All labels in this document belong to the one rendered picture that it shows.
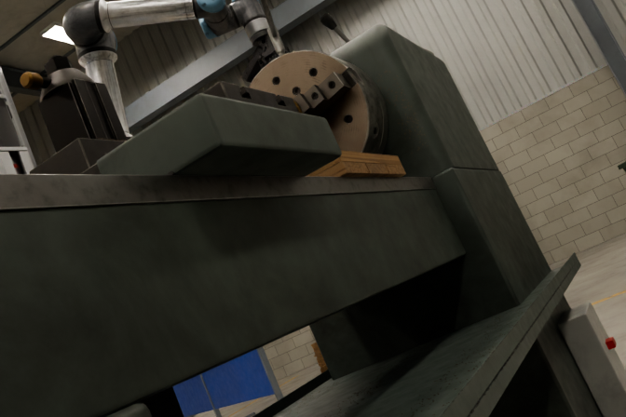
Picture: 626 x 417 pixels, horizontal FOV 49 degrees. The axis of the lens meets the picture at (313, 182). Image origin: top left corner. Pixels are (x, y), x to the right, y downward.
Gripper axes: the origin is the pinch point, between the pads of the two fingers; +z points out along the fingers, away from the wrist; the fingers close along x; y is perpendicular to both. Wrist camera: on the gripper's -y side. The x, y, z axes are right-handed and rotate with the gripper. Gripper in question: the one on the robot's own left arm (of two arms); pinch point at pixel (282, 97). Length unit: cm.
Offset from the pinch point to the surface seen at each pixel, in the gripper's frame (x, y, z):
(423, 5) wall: 950, -100, -341
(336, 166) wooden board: -85, 40, 45
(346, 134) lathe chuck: -50, 31, 32
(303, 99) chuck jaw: -58, 29, 23
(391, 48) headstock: -33, 44, 16
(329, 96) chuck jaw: -53, 33, 24
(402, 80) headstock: -33, 43, 24
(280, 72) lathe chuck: -50, 23, 13
